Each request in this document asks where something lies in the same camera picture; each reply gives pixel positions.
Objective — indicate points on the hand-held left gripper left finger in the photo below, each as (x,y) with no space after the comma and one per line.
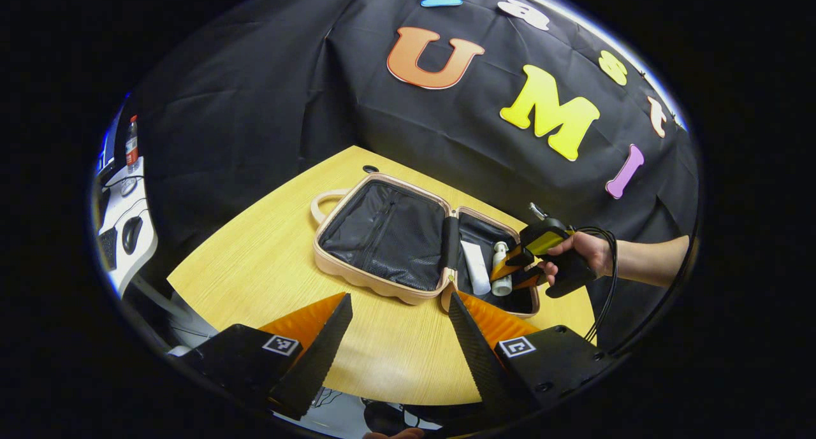
(322,356)

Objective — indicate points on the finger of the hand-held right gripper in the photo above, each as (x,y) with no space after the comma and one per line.
(545,243)
(532,278)

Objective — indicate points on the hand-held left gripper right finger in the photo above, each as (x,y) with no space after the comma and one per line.
(478,356)

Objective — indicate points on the white pump bottle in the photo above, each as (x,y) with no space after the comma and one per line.
(502,283)

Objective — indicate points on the white cream tube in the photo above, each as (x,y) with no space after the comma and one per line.
(476,270)

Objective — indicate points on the pink suitcase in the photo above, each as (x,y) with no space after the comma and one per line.
(382,235)

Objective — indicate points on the black computer mouse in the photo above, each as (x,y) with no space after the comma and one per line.
(132,235)

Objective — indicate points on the black keyboard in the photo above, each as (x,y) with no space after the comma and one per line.
(108,248)

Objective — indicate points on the white desk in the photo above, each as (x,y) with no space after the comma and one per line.
(115,209)

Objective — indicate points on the black backdrop cloth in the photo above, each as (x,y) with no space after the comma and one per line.
(255,107)

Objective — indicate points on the red label bottle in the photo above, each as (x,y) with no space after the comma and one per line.
(132,149)

